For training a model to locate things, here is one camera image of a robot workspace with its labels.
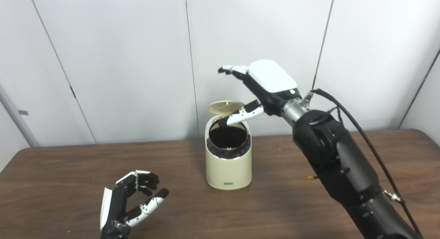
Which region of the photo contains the grey wall corner post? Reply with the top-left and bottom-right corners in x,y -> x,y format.
0,84 -> 41,147

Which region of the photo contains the white and black left hand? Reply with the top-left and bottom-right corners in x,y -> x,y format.
99,170 -> 169,239

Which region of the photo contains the round cream bin lid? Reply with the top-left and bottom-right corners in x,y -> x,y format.
208,100 -> 245,117

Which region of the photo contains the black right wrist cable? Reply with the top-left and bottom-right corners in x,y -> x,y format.
309,88 -> 424,239

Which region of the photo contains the black bin liner bag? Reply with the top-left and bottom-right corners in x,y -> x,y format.
207,117 -> 250,159

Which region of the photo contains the cream-colored cylindrical bin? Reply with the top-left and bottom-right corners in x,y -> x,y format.
205,114 -> 252,190

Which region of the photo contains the white and black right hand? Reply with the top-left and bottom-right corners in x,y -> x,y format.
218,59 -> 302,127

